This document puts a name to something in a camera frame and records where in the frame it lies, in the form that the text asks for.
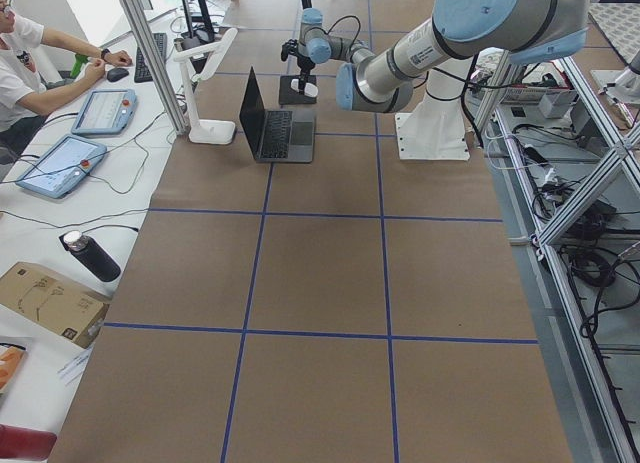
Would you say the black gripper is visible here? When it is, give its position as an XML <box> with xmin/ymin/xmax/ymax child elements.
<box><xmin>295</xmin><ymin>40</ymin><xmax>316</xmax><ymax>93</ymax></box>

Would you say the white computer mouse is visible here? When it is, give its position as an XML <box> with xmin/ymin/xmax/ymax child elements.
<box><xmin>290</xmin><ymin>78</ymin><xmax>319</xmax><ymax>98</ymax></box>

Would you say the black mouse pad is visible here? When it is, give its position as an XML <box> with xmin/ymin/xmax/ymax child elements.
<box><xmin>278</xmin><ymin>75</ymin><xmax>317</xmax><ymax>105</ymax></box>

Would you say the grey laptop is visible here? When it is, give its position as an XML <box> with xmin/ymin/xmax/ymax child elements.
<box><xmin>239</xmin><ymin>68</ymin><xmax>316</xmax><ymax>163</ymax></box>

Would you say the black desk mouse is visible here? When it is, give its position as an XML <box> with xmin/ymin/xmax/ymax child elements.
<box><xmin>106</xmin><ymin>67</ymin><xmax>129</xmax><ymax>83</ymax></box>

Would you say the black keyboard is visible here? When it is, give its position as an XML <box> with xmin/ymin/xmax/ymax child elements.
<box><xmin>132</xmin><ymin>31</ymin><xmax>168</xmax><ymax>84</ymax></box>

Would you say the blue teach pendant far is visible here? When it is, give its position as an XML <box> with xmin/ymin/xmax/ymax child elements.
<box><xmin>71</xmin><ymin>89</ymin><xmax>137</xmax><ymax>137</ymax></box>

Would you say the blue teach pendant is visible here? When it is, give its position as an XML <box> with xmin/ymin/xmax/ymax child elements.
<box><xmin>15</xmin><ymin>134</ymin><xmax>107</xmax><ymax>199</ymax></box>
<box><xmin>71</xmin><ymin>89</ymin><xmax>137</xmax><ymax>137</ymax></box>

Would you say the blue teach pendant near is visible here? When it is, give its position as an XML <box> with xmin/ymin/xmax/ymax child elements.
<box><xmin>15</xmin><ymin>134</ymin><xmax>107</xmax><ymax>199</ymax></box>

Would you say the black water bottle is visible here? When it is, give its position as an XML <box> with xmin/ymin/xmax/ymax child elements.
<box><xmin>59</xmin><ymin>230</ymin><xmax>121</xmax><ymax>282</ymax></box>

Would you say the seated person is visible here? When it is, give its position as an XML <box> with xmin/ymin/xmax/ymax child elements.
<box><xmin>1</xmin><ymin>0</ymin><xmax>132</xmax><ymax>158</ymax></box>

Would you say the cardboard box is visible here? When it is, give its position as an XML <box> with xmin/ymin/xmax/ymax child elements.
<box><xmin>1</xmin><ymin>262</ymin><xmax>110</xmax><ymax>348</ymax></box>

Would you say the orange white booklet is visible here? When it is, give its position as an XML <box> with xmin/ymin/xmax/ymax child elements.
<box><xmin>0</xmin><ymin>342</ymin><xmax>27</xmax><ymax>395</ymax></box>

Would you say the red object corner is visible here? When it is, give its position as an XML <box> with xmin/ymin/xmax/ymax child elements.
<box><xmin>1</xmin><ymin>424</ymin><xmax>57</xmax><ymax>461</ymax></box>

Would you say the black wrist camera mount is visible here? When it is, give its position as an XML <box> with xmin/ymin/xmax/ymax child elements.
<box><xmin>280</xmin><ymin>39</ymin><xmax>300</xmax><ymax>62</ymax></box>

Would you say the aluminium frame post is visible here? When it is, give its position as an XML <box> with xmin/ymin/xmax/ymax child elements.
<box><xmin>119</xmin><ymin>0</ymin><xmax>187</xmax><ymax>136</ymax></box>

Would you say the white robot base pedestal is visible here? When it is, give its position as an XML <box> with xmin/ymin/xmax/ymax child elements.
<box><xmin>394</xmin><ymin>65</ymin><xmax>474</xmax><ymax>163</ymax></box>

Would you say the aluminium frame rack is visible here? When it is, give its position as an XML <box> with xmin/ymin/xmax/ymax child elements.
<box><xmin>490</xmin><ymin>56</ymin><xmax>639</xmax><ymax>462</ymax></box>

